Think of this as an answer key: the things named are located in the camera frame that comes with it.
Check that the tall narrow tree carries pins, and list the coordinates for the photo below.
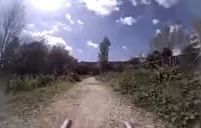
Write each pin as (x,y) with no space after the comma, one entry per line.
(104,50)

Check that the pale gravel dirt path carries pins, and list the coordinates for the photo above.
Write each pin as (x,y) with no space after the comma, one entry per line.
(88,104)

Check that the row of dark trees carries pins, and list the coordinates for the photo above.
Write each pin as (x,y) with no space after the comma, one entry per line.
(38,58)

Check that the weedy green verge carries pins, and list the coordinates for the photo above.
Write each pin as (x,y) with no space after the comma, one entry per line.
(38,87)
(161,90)

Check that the robot's own part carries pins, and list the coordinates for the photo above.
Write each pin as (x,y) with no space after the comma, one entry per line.
(65,124)
(128,125)

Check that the thin bare tree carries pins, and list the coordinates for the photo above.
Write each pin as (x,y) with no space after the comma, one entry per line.
(8,32)

